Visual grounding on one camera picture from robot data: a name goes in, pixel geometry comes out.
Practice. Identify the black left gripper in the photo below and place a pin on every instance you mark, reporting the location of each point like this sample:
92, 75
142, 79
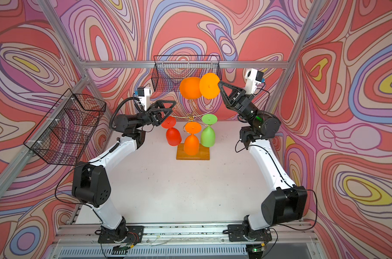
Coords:
151, 117

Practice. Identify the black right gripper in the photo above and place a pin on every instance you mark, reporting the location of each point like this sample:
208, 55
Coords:
242, 101

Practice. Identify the orange wine glass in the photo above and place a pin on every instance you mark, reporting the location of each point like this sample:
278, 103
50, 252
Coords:
191, 144
206, 86

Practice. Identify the green wine glass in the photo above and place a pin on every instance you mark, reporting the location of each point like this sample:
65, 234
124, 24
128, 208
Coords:
208, 134

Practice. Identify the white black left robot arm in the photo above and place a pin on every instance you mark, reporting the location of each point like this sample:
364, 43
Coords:
91, 185

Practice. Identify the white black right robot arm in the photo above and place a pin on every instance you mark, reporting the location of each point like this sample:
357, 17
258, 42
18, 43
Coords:
286, 200

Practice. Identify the red wine glass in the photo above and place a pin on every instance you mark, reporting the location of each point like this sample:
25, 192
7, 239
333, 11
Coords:
173, 136

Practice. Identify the orange front wine glass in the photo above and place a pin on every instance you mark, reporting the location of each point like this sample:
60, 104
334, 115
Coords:
191, 144

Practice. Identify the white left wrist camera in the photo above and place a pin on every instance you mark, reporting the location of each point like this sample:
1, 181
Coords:
144, 94

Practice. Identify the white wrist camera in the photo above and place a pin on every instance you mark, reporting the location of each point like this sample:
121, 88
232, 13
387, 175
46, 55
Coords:
253, 79
144, 94

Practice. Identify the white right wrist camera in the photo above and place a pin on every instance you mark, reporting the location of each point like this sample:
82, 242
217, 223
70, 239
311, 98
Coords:
253, 79

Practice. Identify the black wire basket back wall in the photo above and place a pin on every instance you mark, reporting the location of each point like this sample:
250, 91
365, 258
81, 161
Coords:
169, 70

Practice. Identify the black wire basket wall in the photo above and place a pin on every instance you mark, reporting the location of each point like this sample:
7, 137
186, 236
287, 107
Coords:
169, 70
66, 132

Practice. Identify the gold wire rack wooden base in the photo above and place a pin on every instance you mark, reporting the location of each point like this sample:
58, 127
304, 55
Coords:
204, 152

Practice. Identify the black wire basket left wall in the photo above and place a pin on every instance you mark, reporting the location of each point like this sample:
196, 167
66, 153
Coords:
66, 132

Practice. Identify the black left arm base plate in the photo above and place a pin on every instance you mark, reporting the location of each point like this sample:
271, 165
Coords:
125, 234

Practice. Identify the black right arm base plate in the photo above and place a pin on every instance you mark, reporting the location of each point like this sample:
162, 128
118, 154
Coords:
241, 232

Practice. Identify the aluminium front rail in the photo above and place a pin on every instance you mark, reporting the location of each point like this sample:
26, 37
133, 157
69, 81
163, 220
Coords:
194, 240

